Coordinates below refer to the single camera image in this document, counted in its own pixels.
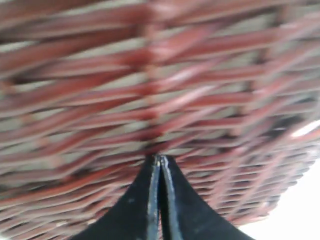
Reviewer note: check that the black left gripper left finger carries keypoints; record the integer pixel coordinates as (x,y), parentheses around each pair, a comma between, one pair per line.
(135,216)

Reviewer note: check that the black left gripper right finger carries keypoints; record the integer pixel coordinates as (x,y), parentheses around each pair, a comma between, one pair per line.
(184,214)

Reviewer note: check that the brown wicker laundry basket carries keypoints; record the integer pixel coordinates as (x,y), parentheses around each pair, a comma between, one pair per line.
(90,88)

